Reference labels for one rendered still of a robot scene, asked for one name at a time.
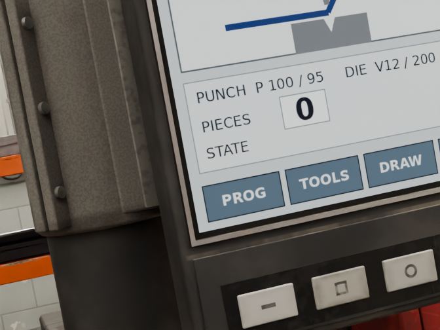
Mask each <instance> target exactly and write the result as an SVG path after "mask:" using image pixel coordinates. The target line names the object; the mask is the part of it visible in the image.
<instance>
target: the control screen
mask: <svg viewBox="0 0 440 330"><path fill-rule="evenodd" d="M156 1H157V5H158V11H159V16H160V23H161V26H162V33H163V37H164V44H165V48H166V55H167V59H168V65H169V69H170V76H171V80H172V87H173V91H174V98H175V104H176V108H177V115H178V119H179V125H180V130H181V137H182V140H183V147H184V151H185V158H186V162H187V169H188V173H189V179H190V183H191V190H192V197H193V200H194V207H195V212H196V218H197V222H198V229H199V232H206V231H209V230H215V229H221V228H224V227H230V226H233V225H239V224H242V223H248V222H252V221H257V220H261V219H266V218H270V217H276V216H279V215H285V214H288V213H293V212H297V211H303V210H309V209H312V208H317V207H321V206H326V205H330V204H336V203H339V202H345V201H349V200H354V199H357V198H363V197H366V196H372V195H376V194H381V193H387V192H390V191H396V190H399V189H405V188H409V187H414V186H418V185H423V184H426V183H433V182H436V181H440V0H156ZM321 89H325V93H326V98H327V104H328V109H329V116H330V120H331V121H329V122H323V123H319V124H312V125H308V126H301V127H298V128H291V129H287V130H284V122H283V118H282V112H281V107H280V101H279V97H280V96H287V95H292V94H298V93H303V92H309V91H313V90H321Z"/></svg>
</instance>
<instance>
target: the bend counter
mask: <svg viewBox="0 0 440 330"><path fill-rule="evenodd" d="M279 101H280V107H281V112H282V118H283V122H284V130H287V129H291V128H298V127H301V126H308V125H312V124H319V123H323V122H329V121H331V120H330V116H329V109H328V104H327V98H326V93H325V89H321V90H313V91H309V92H303V93H298V94H292V95H287V96H280V97H279Z"/></svg>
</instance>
